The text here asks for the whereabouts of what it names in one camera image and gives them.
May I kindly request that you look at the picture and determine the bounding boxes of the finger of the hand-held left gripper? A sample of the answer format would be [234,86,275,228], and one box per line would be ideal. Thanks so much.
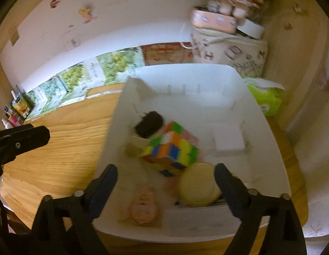
[0,125,50,154]
[0,150,17,166]

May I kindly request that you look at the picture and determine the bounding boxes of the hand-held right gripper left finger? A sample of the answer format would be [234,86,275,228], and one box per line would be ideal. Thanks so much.
[30,163,119,255]

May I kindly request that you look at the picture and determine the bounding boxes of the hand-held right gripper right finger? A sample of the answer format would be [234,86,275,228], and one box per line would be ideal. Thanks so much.
[214,163,307,255]

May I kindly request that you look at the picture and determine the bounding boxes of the cream round compact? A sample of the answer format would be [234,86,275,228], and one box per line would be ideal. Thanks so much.
[179,162,223,206]

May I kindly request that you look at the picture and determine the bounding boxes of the pink orange round object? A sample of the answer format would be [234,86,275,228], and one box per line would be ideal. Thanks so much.
[129,184,160,225]

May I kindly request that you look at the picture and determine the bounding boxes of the white square box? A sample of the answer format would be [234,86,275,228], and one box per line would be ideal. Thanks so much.
[212,123,247,155]

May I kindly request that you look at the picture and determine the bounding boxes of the beige envelope shaped box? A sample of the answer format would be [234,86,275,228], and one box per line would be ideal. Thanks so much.
[124,134,152,157]

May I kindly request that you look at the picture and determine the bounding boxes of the multicoloured puzzle cube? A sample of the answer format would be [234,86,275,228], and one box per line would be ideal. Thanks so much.
[139,121,199,177]

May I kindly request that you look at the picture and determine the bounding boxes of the green bottle with gold cap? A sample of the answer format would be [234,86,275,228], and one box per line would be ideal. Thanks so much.
[134,111,165,139]

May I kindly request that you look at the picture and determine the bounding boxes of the white storage bin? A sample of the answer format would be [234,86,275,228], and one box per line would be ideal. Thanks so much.
[91,63,292,239]

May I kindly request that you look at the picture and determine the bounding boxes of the yellow printed small box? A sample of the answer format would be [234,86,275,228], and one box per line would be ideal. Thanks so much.
[11,92,34,117]

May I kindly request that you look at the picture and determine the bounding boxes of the grape print box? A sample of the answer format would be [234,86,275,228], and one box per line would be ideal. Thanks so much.
[96,47,146,86]
[58,63,101,99]
[26,76,68,113]

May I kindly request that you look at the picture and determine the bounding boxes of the green tissue pack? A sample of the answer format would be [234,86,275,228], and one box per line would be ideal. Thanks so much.
[243,77,286,117]

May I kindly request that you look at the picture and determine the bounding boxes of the brown lettered paper bag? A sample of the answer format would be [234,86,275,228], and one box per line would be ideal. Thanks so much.
[190,29,269,77]

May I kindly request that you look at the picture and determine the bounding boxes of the brown printed cardboard box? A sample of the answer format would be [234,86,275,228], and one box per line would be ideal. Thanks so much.
[141,43,194,66]

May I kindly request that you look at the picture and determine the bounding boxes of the pink pencil case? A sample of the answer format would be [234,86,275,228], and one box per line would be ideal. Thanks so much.
[191,7,237,34]

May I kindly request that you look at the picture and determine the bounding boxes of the white paper wall note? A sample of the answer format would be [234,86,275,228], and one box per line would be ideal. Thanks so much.
[59,28,81,51]

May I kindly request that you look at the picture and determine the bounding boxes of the yellow cartoon wall sticker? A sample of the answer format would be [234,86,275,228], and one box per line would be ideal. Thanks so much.
[78,5,97,24]

